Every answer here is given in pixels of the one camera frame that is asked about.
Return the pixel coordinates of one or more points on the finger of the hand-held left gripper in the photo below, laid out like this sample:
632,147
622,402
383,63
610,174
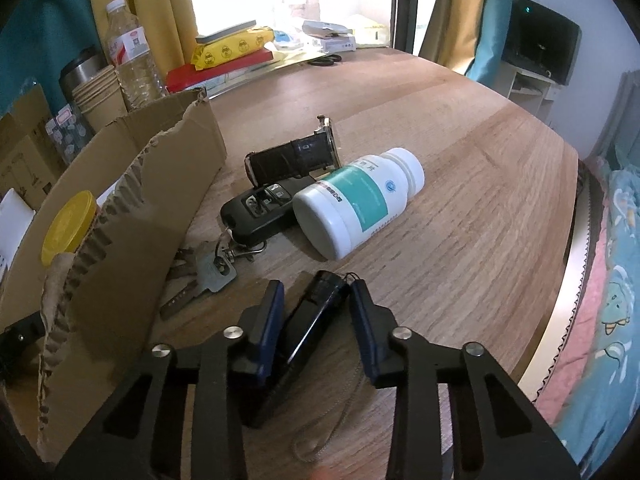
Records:
22,337

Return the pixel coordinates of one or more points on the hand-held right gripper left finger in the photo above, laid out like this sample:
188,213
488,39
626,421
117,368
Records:
267,330

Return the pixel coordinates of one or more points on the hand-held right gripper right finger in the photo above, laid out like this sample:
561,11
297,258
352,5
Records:
367,330

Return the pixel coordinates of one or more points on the black car key with keyring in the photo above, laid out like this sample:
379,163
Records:
255,215

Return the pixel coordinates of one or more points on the yellow lid jar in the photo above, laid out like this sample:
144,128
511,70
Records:
67,227

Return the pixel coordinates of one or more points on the white pill bottle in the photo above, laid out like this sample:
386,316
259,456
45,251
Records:
360,200

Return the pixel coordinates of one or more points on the brown cardboard box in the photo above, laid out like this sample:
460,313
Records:
150,175

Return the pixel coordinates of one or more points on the plastic wrapped brown carton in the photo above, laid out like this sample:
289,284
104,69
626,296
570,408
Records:
25,150

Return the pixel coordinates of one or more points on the patterned glass jar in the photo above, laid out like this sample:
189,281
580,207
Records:
67,132

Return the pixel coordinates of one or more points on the teal printed blanket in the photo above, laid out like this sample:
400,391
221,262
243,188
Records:
610,335

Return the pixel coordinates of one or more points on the stack of brown paper cups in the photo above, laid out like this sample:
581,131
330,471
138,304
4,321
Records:
102,100

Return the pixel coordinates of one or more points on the red book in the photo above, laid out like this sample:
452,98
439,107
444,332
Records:
220,72

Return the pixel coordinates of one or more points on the steel thermos flask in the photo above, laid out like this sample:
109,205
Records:
80,72

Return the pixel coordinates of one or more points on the black scissors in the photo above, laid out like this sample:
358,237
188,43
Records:
325,60

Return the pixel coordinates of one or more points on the yellow tissue packet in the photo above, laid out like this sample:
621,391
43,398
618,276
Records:
232,50

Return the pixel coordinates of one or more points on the white cabinet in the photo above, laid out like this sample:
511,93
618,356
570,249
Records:
525,90

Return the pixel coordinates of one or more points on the white boxes on windowsill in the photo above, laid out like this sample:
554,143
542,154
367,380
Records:
330,35

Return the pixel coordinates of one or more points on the white power bank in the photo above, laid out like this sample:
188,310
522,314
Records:
225,32

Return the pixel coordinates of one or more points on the clear plastic water bottle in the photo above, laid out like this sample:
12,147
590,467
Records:
132,55

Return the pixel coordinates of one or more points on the wide teal curtain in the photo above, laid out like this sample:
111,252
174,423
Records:
45,25

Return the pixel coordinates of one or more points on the narrow yellow curtain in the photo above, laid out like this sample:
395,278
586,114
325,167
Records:
450,10

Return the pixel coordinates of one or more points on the narrow teal curtain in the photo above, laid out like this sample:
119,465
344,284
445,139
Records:
495,20

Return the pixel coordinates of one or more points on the black monitor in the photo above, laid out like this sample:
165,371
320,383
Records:
542,40

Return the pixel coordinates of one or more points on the wide yellow curtain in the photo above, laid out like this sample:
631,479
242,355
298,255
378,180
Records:
160,0

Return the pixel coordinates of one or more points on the dark sliding door frame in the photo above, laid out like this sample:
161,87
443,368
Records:
407,0

